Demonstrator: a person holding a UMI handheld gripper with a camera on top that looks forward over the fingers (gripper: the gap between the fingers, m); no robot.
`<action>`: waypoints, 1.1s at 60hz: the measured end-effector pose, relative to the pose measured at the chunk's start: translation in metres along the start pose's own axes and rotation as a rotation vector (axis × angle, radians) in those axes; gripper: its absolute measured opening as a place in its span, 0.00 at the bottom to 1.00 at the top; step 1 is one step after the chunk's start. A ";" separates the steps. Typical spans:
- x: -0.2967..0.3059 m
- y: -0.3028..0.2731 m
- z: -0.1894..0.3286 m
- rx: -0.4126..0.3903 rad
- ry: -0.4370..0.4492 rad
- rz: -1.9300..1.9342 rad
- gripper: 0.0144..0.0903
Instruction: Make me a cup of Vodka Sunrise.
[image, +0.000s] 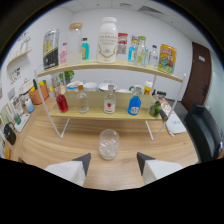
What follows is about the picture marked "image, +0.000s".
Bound clear bottle green cap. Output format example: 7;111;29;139
135;35;150;68

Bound brown door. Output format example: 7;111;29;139
180;41;213;113

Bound two-tier wooden shelf rack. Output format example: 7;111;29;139
33;59;188;142

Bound white green mug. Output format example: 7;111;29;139
129;84;145;95

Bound small teal bottle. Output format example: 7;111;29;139
81;37;91;61

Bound green lime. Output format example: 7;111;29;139
153;100;163;113
148;105;158;118

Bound clear bottle blue cap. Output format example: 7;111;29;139
147;44;160;69

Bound small pink bottle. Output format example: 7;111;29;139
59;42;69;65

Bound clear bottle red label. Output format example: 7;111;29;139
103;84;117;115

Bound light blue bottle yellow cap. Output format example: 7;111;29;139
127;35;138;64

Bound white book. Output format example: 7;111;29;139
164;114;188;135

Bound yellow drink can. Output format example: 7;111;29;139
157;43;178;75

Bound white tray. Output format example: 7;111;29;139
13;113;31;133

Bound glass bottle cork lid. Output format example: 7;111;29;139
66;21;84;66

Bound large white bottle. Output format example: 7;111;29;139
96;16;119;64

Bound black chair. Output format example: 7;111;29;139
184;102;224;164

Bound blue liquid bottle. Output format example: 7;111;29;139
127;86;143;117

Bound blue print bowl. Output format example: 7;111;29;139
65;81;84;93

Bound clear glass with ice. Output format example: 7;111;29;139
98;128;120;161

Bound wooden wall shelf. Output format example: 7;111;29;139
6;49;33;68

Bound small red liquid bottle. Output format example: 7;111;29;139
54;85;70;114

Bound black handled knife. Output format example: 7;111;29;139
159;109;169;122

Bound potted green plant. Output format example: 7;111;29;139
59;70;76;86

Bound orange pot with utensils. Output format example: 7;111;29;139
28;79;50;106

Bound pale blue squat bottle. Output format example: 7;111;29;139
24;98;35;114

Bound red white wall poster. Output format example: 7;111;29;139
116;32;129;56

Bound white bottle red cap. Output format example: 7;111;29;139
143;80;154;96

